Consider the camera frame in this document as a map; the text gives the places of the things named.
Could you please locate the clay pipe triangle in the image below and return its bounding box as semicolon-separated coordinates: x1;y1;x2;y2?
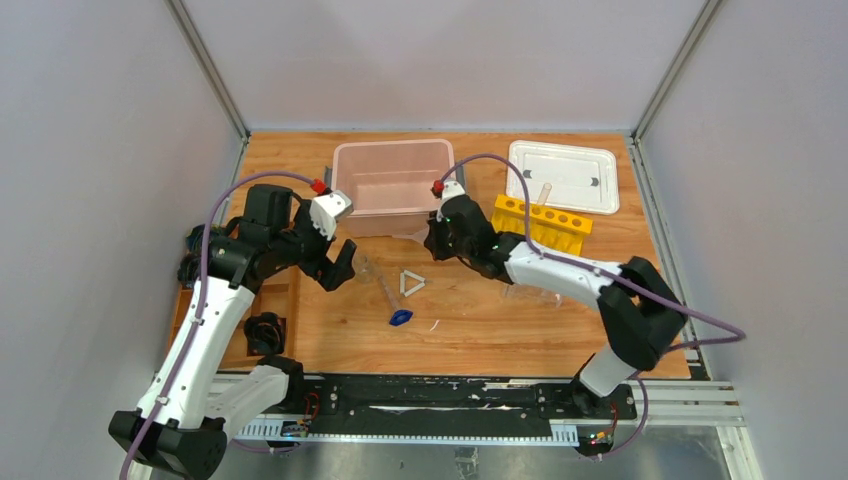
399;269;427;297

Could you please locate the white plastic lid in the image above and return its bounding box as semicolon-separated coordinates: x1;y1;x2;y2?
505;140;620;215

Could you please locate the yellow test tube rack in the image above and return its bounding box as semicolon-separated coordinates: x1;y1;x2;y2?
491;194;593;256

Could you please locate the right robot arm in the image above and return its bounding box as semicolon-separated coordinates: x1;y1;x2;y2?
424;194;687;418

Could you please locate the clear well plate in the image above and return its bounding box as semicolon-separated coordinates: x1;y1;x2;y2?
502;285;563;308

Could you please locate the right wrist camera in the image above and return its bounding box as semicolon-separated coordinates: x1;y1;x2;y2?
436;179;467;222

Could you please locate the rolled patterned tie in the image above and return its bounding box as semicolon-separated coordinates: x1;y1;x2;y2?
185;224;205;252

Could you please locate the wooden compartment tray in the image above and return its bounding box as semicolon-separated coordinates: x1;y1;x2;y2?
173;264;303;370

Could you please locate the glass graduated tube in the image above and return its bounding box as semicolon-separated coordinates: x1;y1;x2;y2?
377;275;402;313

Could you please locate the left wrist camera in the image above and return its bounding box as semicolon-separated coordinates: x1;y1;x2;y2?
309;191;354;241

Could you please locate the small glass flask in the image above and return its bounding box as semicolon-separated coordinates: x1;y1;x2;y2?
352;253;379;284

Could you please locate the blue plastic clip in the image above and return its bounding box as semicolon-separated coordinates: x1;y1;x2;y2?
389;309;414;326

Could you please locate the clear plastic funnel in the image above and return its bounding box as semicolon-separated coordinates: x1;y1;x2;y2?
393;228;429;244

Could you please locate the rolled dark floral tie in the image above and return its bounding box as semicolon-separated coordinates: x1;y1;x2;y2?
243;312;286;356

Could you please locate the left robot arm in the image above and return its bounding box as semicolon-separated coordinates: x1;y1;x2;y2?
108;181;356;479

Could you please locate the pink plastic bin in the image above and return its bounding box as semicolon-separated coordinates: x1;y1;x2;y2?
331;139;455;238

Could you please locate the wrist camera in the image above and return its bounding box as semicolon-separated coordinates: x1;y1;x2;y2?
436;179;467;222
309;191;354;241

